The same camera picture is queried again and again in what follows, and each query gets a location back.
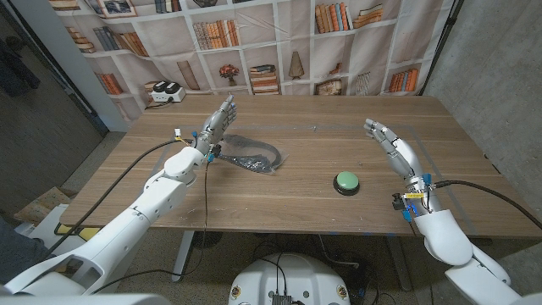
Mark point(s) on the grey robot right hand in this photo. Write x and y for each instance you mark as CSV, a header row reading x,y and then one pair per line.
x,y
400,152

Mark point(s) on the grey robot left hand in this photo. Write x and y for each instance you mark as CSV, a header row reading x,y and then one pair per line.
x,y
216,127

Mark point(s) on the green push button black base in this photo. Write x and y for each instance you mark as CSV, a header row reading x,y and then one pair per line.
x,y
347,180

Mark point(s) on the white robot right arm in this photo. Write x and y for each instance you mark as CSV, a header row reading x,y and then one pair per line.
x,y
444,241

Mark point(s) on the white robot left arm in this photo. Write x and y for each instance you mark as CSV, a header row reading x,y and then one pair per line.
x,y
127,229

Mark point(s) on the white power strip black plugs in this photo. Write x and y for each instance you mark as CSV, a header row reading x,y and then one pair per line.
x,y
167,94

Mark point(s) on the printed bookshelf backdrop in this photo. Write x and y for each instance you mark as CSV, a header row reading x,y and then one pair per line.
x,y
372,51

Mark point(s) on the grey table leg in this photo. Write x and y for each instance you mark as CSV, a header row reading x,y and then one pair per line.
x,y
398,262

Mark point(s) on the black backdrop stand pole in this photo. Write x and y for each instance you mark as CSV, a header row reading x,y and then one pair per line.
x,y
444,38

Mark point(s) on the white table leg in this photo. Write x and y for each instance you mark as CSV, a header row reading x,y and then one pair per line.
x,y
183,254

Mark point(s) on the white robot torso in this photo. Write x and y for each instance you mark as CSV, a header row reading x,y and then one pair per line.
x,y
290,275

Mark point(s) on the brown speckled cardboard piece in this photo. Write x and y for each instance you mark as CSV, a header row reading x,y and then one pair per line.
x,y
42,205

